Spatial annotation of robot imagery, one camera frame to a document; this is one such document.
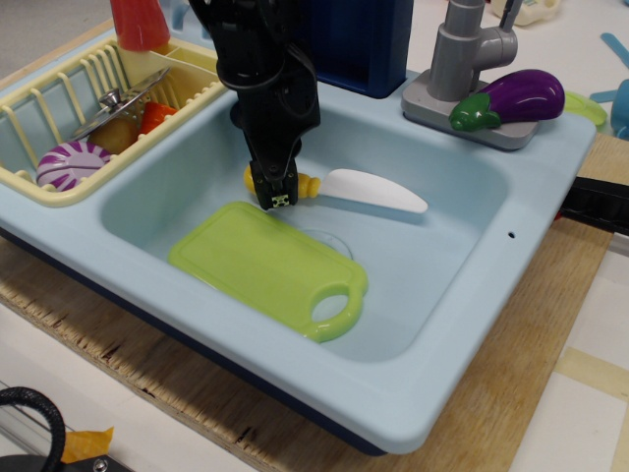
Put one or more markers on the orange toy carrot piece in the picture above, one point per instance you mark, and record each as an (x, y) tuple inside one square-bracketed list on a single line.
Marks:
[(154, 114)]

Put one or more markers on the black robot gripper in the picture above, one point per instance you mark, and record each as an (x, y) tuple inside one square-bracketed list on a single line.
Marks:
[(273, 118)]

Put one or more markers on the light blue toy sink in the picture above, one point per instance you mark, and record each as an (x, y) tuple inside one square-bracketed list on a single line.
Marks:
[(437, 280)]

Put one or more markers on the yellow toy potato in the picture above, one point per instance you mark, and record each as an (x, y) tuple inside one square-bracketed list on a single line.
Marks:
[(115, 136)]

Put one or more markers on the blue plastic utensil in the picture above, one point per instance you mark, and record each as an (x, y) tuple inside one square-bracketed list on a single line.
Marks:
[(616, 93)]

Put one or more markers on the grey toy faucet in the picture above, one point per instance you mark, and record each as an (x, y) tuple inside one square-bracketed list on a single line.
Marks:
[(463, 49)]

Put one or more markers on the green plastic cutting board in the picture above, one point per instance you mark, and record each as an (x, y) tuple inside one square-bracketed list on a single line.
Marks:
[(275, 269)]

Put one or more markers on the black clamp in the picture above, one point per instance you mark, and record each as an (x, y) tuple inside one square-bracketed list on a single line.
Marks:
[(601, 204)]

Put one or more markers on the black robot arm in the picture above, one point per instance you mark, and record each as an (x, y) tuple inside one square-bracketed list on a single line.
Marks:
[(249, 39)]

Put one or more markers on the cream yellow dish rack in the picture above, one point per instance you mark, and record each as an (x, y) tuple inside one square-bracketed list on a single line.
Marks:
[(46, 109)]

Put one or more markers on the metal pot lid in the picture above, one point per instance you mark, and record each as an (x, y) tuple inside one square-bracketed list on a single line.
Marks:
[(114, 103)]

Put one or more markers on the purple white toy onion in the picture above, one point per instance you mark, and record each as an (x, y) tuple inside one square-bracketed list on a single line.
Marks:
[(64, 167)]

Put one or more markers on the dark blue plastic box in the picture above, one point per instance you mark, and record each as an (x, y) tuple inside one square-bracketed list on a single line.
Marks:
[(357, 45)]

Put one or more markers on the cream white toy object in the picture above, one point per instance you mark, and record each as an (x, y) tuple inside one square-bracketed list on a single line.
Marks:
[(523, 13)]

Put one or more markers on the yellow handled white toy knife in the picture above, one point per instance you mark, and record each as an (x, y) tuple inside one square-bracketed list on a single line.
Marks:
[(343, 184)]

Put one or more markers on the wooden base board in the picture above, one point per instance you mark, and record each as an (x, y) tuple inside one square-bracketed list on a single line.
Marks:
[(547, 391)]

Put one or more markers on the blue plate holder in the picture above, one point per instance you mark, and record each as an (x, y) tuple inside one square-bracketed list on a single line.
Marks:
[(184, 23)]

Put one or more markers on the yellow tape piece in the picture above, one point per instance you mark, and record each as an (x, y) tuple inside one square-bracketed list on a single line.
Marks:
[(84, 445)]

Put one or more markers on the red plastic cup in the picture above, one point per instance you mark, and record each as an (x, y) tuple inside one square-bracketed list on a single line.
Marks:
[(140, 25)]

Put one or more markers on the purple toy eggplant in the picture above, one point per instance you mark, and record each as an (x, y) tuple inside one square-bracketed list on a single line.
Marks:
[(524, 96)]

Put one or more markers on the lime green plastic plate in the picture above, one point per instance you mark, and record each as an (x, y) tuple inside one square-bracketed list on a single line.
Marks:
[(578, 104)]

